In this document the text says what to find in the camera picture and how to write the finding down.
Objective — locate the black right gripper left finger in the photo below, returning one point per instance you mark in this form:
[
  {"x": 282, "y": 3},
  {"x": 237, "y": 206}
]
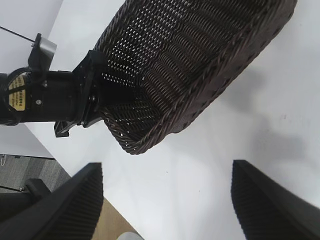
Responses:
[{"x": 62, "y": 212}]

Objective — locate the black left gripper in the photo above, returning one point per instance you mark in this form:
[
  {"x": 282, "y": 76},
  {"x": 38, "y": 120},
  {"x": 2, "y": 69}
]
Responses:
[{"x": 62, "y": 95}]

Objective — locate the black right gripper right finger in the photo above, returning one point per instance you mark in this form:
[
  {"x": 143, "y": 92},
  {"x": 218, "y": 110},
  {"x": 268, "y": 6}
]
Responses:
[{"x": 275, "y": 215}]

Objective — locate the dark brown wicker basket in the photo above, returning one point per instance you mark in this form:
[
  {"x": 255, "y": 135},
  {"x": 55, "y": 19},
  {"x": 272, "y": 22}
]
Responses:
[{"x": 200, "y": 62}]

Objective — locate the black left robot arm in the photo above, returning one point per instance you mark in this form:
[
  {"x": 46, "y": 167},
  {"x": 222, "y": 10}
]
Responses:
[{"x": 17, "y": 100}]

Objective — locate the black metal frame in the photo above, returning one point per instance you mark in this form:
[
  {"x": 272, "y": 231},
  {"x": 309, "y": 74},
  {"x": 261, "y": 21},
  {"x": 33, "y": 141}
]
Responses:
[{"x": 37, "y": 186}]

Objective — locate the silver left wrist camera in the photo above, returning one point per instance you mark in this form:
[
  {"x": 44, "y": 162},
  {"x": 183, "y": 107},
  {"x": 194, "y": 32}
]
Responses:
[{"x": 46, "y": 46}]

